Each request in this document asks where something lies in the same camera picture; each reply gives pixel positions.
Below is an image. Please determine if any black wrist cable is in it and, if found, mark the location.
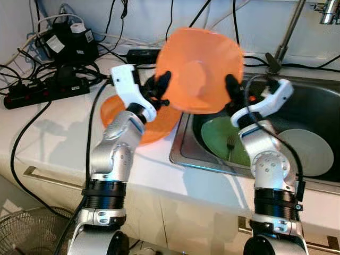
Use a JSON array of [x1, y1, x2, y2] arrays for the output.
[[242, 73, 306, 202], [56, 79, 115, 255]]

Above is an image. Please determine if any orange plastic bowl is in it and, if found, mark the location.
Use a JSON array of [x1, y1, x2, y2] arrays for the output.
[[99, 95, 182, 146], [155, 27, 245, 114]]

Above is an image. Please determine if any white plate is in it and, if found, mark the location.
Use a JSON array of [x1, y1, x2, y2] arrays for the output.
[[276, 128, 335, 177]]

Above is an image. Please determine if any silver metal fork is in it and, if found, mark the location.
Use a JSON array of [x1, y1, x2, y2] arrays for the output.
[[226, 134, 238, 163]]

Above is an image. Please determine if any black power strip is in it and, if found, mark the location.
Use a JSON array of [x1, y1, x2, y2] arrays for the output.
[[3, 65, 92, 110]]

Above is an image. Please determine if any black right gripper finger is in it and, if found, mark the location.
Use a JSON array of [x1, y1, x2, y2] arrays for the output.
[[225, 74, 243, 105]]

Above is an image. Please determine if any black power strip cable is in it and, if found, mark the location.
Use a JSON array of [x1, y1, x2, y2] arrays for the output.
[[10, 100, 72, 214]]

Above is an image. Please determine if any green plate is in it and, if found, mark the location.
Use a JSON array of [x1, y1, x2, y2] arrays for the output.
[[200, 116, 253, 167]]

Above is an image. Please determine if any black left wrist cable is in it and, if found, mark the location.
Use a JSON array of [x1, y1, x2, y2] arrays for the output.
[[56, 79, 115, 255]]

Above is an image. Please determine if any wire fan guard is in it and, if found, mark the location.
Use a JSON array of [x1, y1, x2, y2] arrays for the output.
[[0, 207, 76, 255]]

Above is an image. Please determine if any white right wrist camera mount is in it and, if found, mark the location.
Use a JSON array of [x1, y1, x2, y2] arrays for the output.
[[229, 79, 295, 129]]

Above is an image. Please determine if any thin black cable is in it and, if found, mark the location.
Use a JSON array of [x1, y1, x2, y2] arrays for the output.
[[242, 53, 340, 72], [232, 0, 271, 63]]

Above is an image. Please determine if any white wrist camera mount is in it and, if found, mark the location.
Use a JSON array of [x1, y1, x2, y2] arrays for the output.
[[229, 79, 295, 129], [110, 64, 158, 123]]

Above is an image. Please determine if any black power adapter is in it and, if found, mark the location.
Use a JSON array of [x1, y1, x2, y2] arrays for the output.
[[126, 48, 163, 64]]

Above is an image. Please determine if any black adapter cable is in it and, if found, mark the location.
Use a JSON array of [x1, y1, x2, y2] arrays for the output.
[[187, 0, 211, 30]]

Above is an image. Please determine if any chrome faucet diverter valve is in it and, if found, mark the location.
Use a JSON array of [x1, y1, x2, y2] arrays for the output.
[[312, 0, 340, 25]]

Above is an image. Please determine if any stainless steel sink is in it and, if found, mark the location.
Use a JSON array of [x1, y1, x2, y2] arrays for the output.
[[169, 74, 340, 195]]

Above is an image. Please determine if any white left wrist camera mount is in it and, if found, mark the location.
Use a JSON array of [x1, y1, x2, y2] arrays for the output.
[[110, 64, 158, 123]]

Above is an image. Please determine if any black charger with white labels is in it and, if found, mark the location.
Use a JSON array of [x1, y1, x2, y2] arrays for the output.
[[41, 21, 100, 66]]

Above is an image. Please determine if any white kitchen cabinet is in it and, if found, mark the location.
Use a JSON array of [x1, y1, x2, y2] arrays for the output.
[[0, 159, 340, 255]]

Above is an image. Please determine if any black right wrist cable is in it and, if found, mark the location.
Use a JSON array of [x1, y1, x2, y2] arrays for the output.
[[242, 73, 306, 202]]

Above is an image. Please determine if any chrome faucet pipe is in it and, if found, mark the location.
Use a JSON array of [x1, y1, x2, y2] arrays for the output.
[[265, 0, 308, 74]]

